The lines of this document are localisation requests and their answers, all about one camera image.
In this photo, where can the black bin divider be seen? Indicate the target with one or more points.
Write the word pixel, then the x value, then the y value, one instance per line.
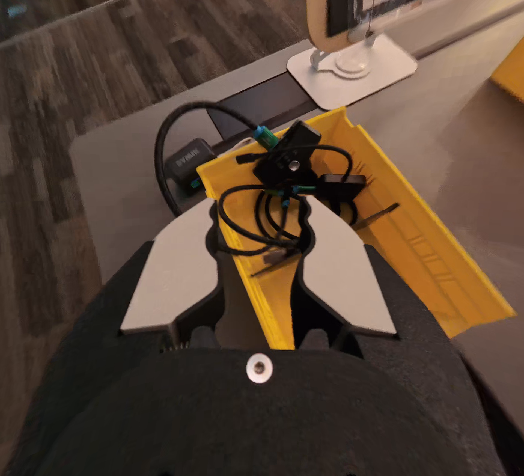
pixel 376 217

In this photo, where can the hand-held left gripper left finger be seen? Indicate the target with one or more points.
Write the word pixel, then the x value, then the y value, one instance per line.
pixel 176 279

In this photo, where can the black power adapter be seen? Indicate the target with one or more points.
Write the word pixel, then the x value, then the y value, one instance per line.
pixel 188 160

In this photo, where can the instruction sheet on stand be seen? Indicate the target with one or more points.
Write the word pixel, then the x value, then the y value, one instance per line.
pixel 317 13

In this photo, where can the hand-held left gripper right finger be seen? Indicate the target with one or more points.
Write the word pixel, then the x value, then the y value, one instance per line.
pixel 344 279

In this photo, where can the yellow plastic bin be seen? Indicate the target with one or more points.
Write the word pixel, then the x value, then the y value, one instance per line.
pixel 409 246
pixel 511 74

